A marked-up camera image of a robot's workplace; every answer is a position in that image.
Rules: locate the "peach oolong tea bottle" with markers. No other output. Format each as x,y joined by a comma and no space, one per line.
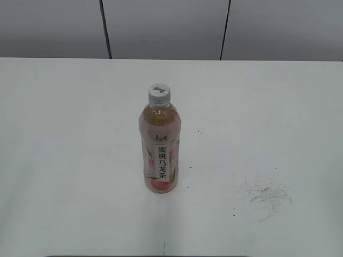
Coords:
160,129

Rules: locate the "white bottle cap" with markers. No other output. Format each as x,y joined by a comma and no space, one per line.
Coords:
159,94

